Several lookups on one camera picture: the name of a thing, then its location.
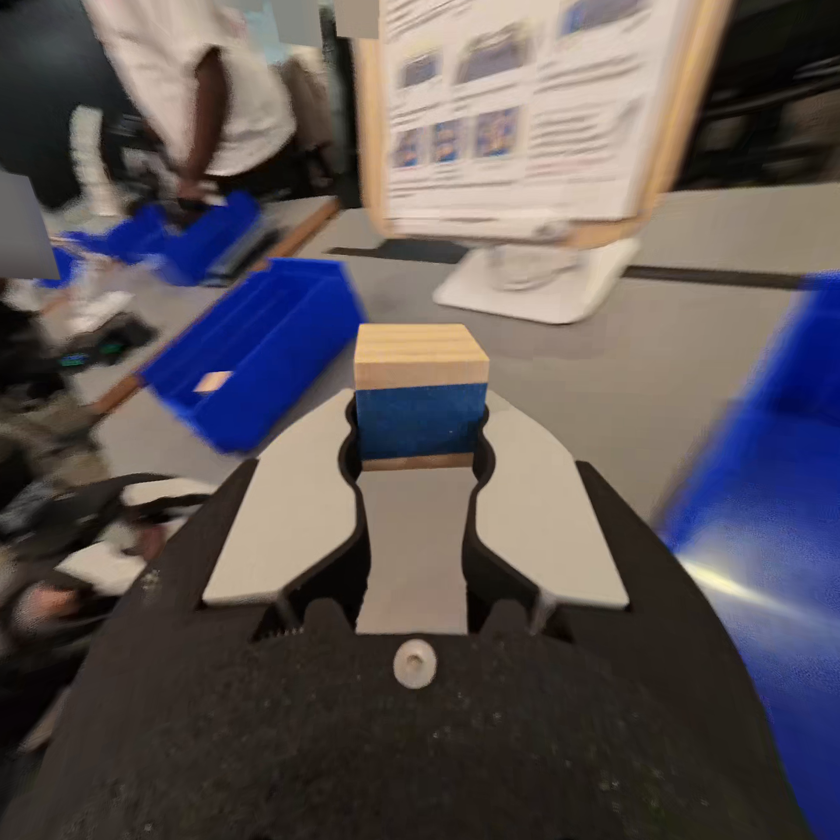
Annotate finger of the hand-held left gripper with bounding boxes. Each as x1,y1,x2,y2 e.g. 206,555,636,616
121,476,217,509

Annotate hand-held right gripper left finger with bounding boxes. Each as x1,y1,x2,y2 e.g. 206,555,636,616
202,388,371,636

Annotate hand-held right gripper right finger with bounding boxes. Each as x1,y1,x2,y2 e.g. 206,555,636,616
462,392,631,636

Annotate grey desk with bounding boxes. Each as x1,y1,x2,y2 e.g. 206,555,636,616
92,190,840,637

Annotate person's left hand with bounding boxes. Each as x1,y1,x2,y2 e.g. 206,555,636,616
13,581,83,627

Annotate black device green lights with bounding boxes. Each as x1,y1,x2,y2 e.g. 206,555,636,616
58,315,160,370

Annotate grey table brown edge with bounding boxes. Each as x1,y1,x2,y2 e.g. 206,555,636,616
39,196,342,416

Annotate instruction board on white stand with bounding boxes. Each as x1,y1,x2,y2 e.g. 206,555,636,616
353,0,735,252

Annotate white instruction sheet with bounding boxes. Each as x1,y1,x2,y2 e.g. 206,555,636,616
381,0,678,223

